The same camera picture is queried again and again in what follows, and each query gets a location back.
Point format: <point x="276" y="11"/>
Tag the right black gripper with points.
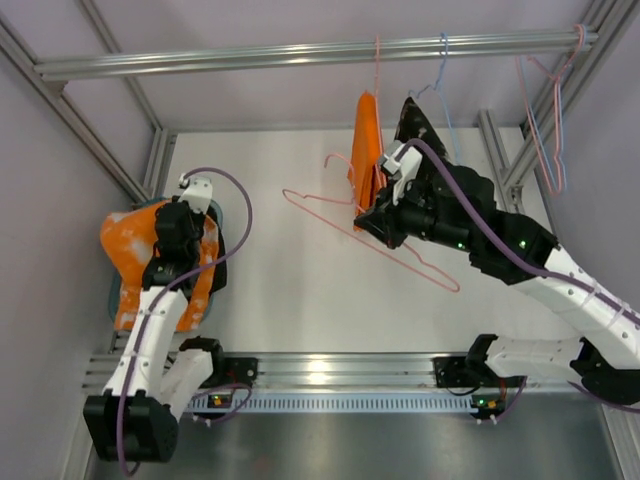
<point x="388" y="212"/>

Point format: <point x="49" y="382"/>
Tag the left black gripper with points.
<point x="214" y="220"/>

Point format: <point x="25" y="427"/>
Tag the orange white tie-dye trousers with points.
<point x="135" y="270"/>

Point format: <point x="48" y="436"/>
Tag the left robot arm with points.
<point x="135" y="418"/>

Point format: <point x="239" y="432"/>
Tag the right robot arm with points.
<point x="454" y="206"/>

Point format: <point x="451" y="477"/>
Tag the plain orange trousers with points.
<point x="367" y="147"/>

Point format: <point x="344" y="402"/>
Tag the black patterned trousers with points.
<point x="413" y="123"/>

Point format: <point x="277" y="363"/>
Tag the pink hanger at right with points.
<point x="557" y="79"/>

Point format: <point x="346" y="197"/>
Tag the teal plastic basket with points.
<point x="112" y="300"/>

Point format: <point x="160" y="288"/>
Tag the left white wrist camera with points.
<point x="197" y="192"/>

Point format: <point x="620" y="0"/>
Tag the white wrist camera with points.
<point x="197" y="192"/>
<point x="399" y="168"/>

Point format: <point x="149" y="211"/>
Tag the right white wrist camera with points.
<point x="399" y="168"/>

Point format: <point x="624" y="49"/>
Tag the left aluminium frame post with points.
<point x="112" y="119"/>

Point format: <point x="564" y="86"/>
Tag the aluminium frame post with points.
<point x="593" y="39"/>
<point x="112" y="119"/>

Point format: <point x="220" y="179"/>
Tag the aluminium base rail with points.
<point x="329" y="373"/>

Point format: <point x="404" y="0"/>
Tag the white slotted cable duct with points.
<point x="262" y="402"/>

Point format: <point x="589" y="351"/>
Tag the aluminium hanging rail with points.
<point x="443" y="46"/>

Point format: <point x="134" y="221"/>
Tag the right aluminium frame post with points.
<point x="593" y="39"/>

